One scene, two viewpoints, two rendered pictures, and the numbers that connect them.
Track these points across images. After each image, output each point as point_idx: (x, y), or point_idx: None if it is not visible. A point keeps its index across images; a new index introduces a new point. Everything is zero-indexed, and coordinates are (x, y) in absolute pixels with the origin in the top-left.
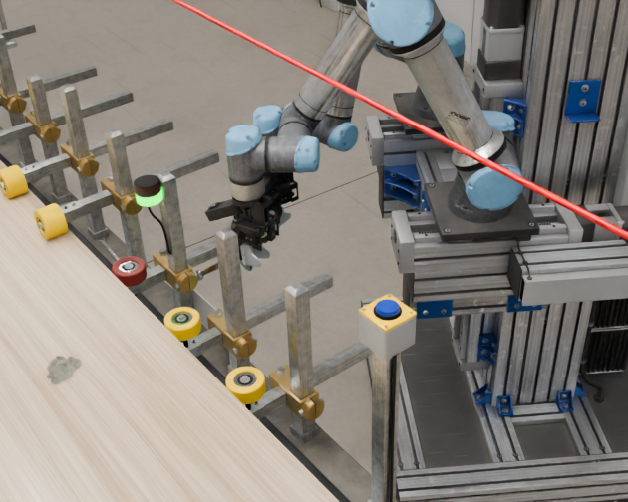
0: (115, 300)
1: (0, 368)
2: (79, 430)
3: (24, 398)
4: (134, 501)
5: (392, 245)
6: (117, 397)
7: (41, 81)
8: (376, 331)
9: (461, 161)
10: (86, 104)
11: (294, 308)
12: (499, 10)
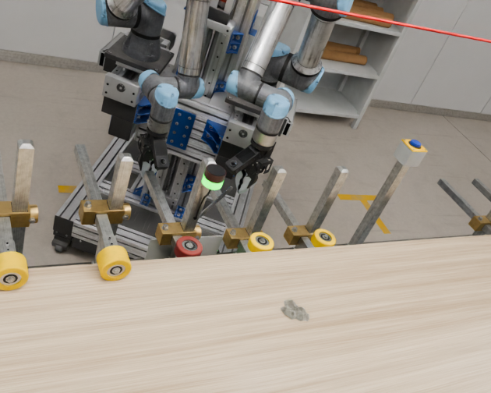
0: (227, 264)
1: (283, 345)
2: (351, 316)
3: (319, 338)
4: (405, 308)
5: (229, 141)
6: (326, 292)
7: None
8: (420, 154)
9: (313, 72)
10: None
11: (344, 179)
12: None
